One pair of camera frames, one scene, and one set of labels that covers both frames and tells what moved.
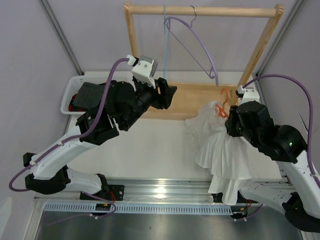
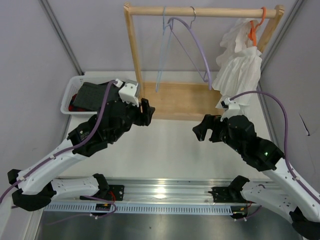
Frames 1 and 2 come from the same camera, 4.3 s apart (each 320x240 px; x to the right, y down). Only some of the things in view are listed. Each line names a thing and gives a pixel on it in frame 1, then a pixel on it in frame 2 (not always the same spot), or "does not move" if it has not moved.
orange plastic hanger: [222, 113] → [252, 33]
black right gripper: [230, 122] → [209, 121]
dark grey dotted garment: [90, 95] does not move
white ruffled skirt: [225, 157] → [238, 65]
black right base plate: [217, 197] does not move
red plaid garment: [72, 108] does not move
